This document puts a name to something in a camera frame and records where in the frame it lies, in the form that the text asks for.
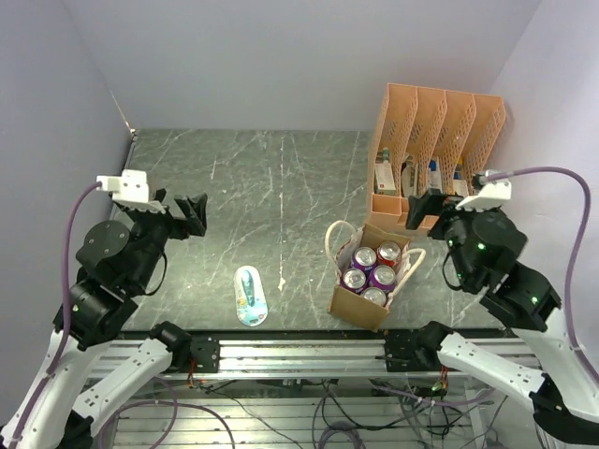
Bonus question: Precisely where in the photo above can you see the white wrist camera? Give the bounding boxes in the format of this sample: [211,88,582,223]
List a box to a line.
[95,169,166,214]
[456,170,512,212]

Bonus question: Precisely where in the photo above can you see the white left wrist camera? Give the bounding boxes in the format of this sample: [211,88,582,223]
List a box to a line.
[95,169,166,214]

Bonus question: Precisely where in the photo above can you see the aluminium frame rail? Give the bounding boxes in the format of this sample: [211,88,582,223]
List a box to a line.
[89,338,540,380]

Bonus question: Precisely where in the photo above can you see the canvas bag with rope handles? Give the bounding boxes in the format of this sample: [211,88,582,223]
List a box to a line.
[324,220,427,331]

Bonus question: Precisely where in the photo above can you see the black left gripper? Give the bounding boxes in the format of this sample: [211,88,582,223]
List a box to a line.
[127,187,209,289]

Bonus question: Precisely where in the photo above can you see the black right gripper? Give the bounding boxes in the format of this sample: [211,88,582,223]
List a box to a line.
[405,186,497,285]

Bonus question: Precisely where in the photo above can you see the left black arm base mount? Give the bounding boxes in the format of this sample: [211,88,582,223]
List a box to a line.
[190,338,221,373]

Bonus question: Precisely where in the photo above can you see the tangled floor cables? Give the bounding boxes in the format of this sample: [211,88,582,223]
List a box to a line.
[97,373,511,449]

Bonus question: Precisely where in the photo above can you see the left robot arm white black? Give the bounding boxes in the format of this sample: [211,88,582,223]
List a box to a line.
[1,189,208,448]

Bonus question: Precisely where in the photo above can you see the blue correction tape package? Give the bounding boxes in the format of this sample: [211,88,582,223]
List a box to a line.
[234,266,269,327]

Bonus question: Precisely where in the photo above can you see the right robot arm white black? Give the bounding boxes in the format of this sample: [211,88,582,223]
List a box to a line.
[405,189,598,446]

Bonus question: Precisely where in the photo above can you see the white red box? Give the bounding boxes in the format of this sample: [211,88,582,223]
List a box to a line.
[374,159,397,196]

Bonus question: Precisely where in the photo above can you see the orange plastic file organizer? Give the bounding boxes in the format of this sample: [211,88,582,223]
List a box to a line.
[366,83,506,233]

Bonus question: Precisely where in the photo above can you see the purple Fanta can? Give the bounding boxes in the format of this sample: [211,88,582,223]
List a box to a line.
[368,265,397,293]
[351,247,377,274]

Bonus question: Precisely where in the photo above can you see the white blue tube box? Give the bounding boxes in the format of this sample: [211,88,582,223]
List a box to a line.
[427,157,443,191]

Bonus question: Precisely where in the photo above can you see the silver top soda can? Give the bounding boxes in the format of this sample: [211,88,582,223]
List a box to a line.
[361,287,387,307]

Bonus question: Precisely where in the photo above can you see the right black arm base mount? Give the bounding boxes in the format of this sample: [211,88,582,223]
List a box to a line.
[374,329,431,372]

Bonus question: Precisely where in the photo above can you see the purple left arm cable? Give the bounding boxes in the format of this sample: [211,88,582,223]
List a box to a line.
[8,181,103,445]

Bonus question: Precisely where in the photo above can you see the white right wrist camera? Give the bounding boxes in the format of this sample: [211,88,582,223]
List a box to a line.
[456,170,512,212]

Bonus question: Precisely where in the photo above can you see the red cola can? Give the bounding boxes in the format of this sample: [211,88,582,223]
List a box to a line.
[375,240,402,269]

